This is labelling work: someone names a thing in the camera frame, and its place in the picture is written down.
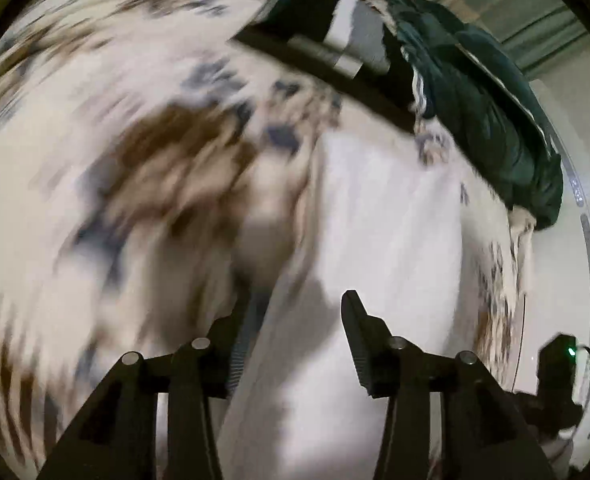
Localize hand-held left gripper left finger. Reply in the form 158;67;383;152
37;306;252;480

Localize white garment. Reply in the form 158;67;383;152
219;129;476;480

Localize black white striped folded clothes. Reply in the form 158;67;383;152
232;0;426;136

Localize green curtain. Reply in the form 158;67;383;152
419;0;590;82

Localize floral printed blanket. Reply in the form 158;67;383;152
0;0;536;480

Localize dark green jacket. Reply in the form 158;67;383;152
385;0;564;232

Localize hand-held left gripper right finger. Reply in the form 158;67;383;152
341;289;558;480

